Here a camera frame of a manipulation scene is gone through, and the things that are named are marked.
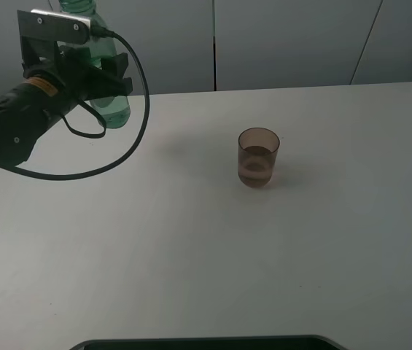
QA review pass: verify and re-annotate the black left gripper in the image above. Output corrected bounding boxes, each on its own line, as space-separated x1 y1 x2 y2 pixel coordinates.
20 35 133 106

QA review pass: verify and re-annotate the green transparent water bottle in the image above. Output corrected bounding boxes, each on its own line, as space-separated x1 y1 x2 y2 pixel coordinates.
59 0 131 129

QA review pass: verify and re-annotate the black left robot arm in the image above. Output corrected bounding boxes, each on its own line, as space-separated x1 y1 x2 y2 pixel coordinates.
0 36 132 168

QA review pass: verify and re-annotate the pink translucent plastic cup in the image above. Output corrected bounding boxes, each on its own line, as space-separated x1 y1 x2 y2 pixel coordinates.
238 128 281 188

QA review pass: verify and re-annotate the dark tray edge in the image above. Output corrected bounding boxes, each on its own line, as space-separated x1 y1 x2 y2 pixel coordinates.
73 335 343 350

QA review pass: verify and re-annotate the black camera cable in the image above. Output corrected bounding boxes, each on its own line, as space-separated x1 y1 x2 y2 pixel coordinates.
14 26 151 182

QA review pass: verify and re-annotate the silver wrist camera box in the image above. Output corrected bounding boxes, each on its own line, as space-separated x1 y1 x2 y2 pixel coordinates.
17 9 91 44

